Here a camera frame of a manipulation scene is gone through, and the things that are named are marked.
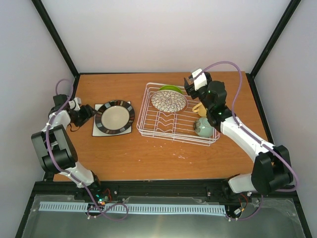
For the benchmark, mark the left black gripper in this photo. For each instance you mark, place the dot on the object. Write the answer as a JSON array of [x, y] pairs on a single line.
[[87, 113]]

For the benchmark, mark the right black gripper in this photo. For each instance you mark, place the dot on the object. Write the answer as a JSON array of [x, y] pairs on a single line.
[[188, 89]]

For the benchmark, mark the green plate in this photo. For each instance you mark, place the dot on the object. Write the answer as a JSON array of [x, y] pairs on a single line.
[[171, 88]]

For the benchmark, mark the dark striped rim plate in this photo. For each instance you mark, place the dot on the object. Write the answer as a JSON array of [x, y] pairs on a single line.
[[114, 117]]

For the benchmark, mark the patterned round plate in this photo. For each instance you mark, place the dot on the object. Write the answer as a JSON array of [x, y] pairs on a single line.
[[168, 101]]

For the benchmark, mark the yellow mug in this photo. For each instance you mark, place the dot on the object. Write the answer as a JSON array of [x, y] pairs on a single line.
[[200, 110]]

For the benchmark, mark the white wire dish rack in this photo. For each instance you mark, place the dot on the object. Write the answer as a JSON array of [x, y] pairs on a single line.
[[177, 126]]

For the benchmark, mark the mint green bowl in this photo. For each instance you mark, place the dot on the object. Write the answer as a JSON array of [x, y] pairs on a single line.
[[202, 127]]

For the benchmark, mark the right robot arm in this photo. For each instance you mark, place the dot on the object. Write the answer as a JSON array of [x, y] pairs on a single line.
[[272, 170]]

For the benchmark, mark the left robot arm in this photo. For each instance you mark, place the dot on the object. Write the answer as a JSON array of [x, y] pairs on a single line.
[[53, 147]]

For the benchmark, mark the small circuit board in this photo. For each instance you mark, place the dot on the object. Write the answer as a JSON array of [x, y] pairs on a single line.
[[102, 199]]

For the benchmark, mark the metal base sheet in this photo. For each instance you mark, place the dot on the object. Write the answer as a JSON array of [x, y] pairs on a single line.
[[263, 218]]

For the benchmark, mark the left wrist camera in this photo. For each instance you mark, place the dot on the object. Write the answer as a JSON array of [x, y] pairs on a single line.
[[75, 104]]

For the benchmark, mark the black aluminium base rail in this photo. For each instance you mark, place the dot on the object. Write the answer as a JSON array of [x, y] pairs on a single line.
[[209, 190]]

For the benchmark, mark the blue slotted cable duct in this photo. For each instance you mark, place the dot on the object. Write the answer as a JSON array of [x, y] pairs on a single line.
[[136, 209]]

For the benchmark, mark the left black frame post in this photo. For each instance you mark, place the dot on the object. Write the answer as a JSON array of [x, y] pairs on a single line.
[[40, 8]]

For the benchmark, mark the black frame post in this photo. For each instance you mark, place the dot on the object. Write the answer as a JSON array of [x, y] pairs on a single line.
[[285, 18], [40, 8]]

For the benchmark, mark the right black frame post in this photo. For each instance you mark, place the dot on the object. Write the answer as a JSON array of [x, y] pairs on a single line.
[[285, 18]]

